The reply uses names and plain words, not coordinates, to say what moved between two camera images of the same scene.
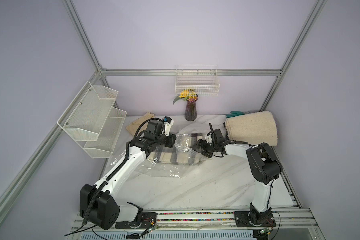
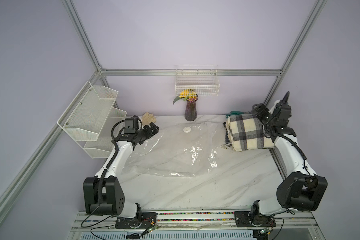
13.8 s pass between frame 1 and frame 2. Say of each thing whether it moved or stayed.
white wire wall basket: stayed
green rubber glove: stayed
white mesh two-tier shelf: stayed
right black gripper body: moved
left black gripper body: moved
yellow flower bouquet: stayed
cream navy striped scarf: moved
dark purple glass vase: stayed
